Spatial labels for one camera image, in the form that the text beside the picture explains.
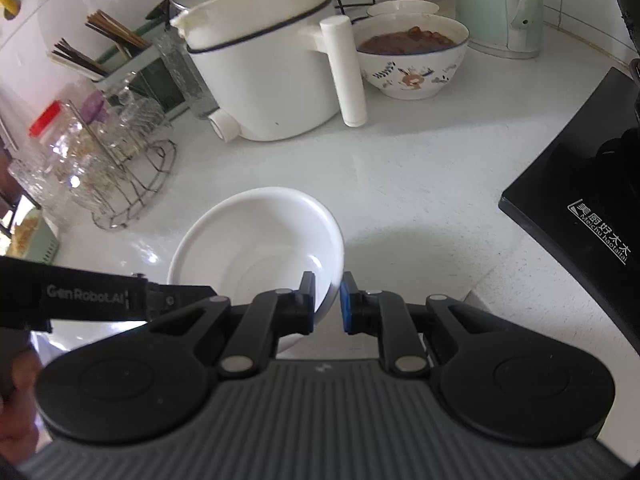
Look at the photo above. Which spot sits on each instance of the group of glass cups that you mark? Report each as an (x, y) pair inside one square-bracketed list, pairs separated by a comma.
[(120, 115)]

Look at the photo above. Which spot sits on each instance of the clear glass dish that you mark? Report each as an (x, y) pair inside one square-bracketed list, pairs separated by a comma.
[(35, 190)]

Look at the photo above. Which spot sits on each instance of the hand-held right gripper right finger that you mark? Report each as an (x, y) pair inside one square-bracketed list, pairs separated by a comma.
[(347, 310)]

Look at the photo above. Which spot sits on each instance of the bundle of chopsticks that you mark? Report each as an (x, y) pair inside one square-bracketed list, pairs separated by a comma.
[(115, 30)]

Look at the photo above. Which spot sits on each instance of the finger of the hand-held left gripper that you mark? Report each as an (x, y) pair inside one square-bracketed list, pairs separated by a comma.
[(180, 300)]

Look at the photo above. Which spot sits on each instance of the white electric pot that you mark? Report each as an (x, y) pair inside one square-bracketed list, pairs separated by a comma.
[(270, 75)]

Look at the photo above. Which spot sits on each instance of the green chopstick holder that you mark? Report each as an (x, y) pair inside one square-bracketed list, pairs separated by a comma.
[(160, 85)]

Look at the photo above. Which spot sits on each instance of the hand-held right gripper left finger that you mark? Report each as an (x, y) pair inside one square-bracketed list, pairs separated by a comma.
[(307, 305)]

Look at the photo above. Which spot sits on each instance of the black gas stove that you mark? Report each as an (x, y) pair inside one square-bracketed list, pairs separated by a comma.
[(575, 260)]

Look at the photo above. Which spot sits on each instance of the small white bowl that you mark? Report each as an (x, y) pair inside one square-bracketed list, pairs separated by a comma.
[(400, 9)]

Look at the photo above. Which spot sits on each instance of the green plastic basket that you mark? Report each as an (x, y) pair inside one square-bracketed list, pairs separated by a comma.
[(42, 247)]

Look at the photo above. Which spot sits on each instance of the glass jar red lid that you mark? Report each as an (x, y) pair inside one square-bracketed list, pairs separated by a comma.
[(50, 130)]

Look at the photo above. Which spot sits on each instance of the floral patterned bowl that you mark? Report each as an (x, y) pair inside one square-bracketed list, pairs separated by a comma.
[(410, 75)]

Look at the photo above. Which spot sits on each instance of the pale green electric kettle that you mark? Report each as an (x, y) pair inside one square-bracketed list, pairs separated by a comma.
[(490, 5)]

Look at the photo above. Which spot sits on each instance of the yellow hanging utensil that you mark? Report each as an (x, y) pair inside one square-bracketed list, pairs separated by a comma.
[(10, 5)]

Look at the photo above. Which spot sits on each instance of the brown cooked food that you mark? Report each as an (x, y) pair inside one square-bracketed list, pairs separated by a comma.
[(407, 42)]

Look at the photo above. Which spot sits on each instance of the purple plastic cup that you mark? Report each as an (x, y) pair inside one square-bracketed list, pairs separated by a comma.
[(94, 106)]

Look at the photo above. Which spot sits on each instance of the ribbed glass jar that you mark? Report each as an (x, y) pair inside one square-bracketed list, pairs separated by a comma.
[(180, 75)]

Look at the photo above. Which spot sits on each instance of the person's left hand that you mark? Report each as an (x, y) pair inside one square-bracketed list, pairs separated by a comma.
[(15, 390)]

